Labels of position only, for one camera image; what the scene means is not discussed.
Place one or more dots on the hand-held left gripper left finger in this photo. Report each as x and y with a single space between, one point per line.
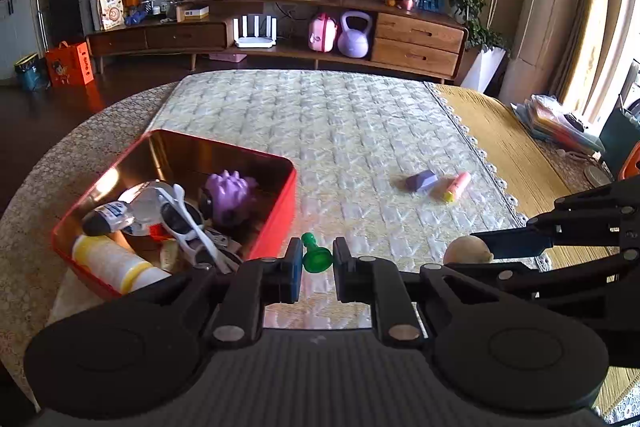
295 269

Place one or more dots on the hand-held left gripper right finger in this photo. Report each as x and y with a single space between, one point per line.
341 269

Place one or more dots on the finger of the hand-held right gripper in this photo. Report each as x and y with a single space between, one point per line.
575 277
525 242

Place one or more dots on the green pawn piece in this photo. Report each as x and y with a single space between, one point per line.
316 257

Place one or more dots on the red tin box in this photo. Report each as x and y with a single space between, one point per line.
272 227

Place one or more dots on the cream lemon-shaped toy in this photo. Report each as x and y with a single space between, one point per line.
465 252

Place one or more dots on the metal nail clipper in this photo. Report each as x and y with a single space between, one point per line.
222 248

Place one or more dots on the purple spiky toy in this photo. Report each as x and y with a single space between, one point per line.
230 197

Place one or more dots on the white sunglasses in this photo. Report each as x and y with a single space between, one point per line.
176 218

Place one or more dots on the yellow and white bottle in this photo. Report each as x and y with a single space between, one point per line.
105 259

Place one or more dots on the small black-capped bottle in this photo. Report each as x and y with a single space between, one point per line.
102 219

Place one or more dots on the pink marker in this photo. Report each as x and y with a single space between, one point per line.
457 187

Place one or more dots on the round metal dish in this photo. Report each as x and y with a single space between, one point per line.
598 176

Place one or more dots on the yellow woven table mat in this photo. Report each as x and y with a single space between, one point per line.
500 142

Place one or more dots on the purple block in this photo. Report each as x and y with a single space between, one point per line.
421 181

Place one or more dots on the stack of colourful folders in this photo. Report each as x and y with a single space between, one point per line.
555 124

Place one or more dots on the orange and teal chair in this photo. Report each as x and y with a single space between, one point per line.
622 147

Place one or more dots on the cream quilted table cloth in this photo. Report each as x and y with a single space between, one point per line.
350 132

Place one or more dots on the white planter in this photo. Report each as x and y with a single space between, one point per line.
484 72

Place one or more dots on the wooden TV cabinet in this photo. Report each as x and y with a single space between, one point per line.
420 42

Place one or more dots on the purple kettlebell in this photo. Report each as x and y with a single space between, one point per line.
354 42

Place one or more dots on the pink toy case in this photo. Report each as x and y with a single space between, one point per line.
322 34

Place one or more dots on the white router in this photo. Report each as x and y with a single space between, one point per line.
255 34

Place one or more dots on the beige window curtain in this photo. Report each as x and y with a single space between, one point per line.
575 7

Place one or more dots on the beige lace tablecloth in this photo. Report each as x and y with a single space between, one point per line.
60 167

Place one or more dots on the small white box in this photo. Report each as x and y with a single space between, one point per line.
194 13

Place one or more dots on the blue toy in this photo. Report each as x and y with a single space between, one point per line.
136 18

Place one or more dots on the orange gift box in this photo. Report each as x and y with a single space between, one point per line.
70 66

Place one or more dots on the printed cereal box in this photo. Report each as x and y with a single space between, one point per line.
111 9

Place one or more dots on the blue bucket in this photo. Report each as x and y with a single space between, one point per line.
31 74

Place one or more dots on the white cabinets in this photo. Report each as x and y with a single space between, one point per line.
17 32

